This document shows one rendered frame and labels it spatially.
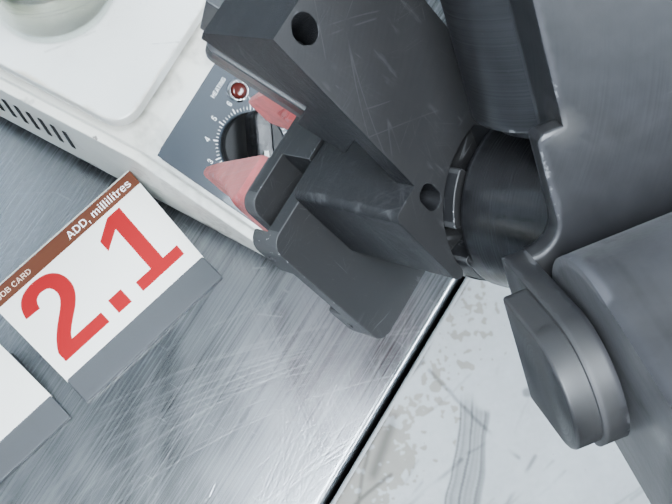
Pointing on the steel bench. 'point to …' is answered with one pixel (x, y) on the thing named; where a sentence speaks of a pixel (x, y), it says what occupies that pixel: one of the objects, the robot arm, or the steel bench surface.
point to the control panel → (205, 129)
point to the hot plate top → (108, 58)
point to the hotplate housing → (132, 138)
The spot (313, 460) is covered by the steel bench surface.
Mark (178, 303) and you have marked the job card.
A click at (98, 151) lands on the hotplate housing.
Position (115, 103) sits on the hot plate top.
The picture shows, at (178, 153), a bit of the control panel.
